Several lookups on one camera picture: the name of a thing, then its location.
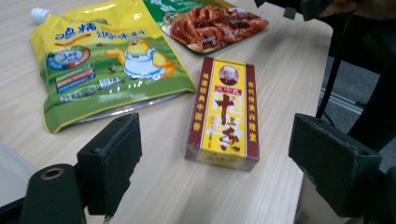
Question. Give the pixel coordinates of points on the yellow green spout pouch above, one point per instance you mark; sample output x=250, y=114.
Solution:
x=93, y=77

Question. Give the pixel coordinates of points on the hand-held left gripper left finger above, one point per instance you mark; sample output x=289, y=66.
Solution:
x=109, y=161

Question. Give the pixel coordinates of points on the black metal stand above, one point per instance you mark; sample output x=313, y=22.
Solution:
x=367, y=77

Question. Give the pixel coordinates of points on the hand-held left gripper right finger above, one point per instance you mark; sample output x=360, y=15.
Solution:
x=336, y=161

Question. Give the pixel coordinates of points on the yellow and red small box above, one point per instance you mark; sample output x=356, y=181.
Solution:
x=224, y=118

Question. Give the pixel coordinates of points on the green packet of red snacks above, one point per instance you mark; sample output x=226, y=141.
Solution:
x=214, y=28

